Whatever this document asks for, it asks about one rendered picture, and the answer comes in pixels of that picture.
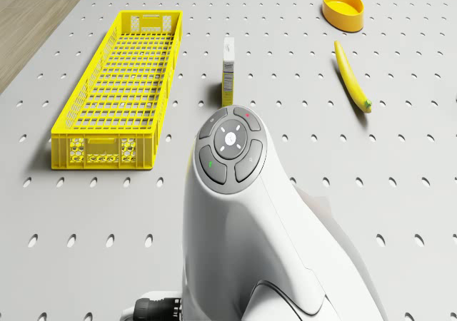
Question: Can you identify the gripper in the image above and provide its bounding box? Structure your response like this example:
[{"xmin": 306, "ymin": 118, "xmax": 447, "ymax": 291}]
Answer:
[{"xmin": 121, "ymin": 290, "xmax": 184, "ymax": 321}]

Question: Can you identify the yellow basket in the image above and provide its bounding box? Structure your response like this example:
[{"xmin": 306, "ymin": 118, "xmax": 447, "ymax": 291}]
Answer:
[{"xmin": 50, "ymin": 9, "xmax": 184, "ymax": 172}]

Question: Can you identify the yellow and white box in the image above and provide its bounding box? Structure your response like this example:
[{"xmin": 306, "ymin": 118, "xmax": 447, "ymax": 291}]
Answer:
[{"xmin": 221, "ymin": 36, "xmax": 236, "ymax": 108}]

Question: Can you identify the banana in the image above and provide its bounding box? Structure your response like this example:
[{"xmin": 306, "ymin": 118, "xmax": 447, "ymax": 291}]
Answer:
[{"xmin": 333, "ymin": 40, "xmax": 373, "ymax": 114}]

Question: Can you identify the yellow bowl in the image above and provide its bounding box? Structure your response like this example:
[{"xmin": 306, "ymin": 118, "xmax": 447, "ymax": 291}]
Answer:
[{"xmin": 321, "ymin": 0, "xmax": 365, "ymax": 34}]

